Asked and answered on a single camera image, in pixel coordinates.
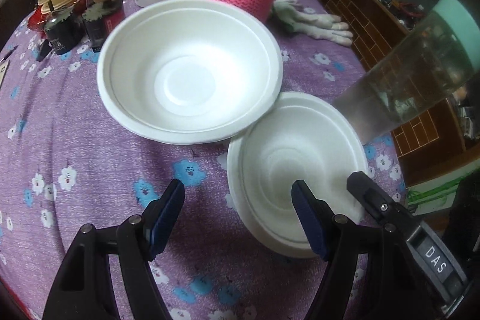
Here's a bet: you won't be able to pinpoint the dark ink bottle black cap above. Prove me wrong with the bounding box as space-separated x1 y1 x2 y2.
44 7 84 55

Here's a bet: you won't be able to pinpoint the white work gloves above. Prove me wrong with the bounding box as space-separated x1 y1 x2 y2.
271 0 353 47

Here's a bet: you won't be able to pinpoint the clear glass water bottle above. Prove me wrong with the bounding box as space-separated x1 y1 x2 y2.
333 0 479 144

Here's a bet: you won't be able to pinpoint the dark ink bottle brown cap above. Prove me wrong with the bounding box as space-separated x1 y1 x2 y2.
81 0 125 53

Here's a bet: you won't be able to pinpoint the white paper bowl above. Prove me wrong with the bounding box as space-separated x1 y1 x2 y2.
227 92 368 258
97 0 283 145

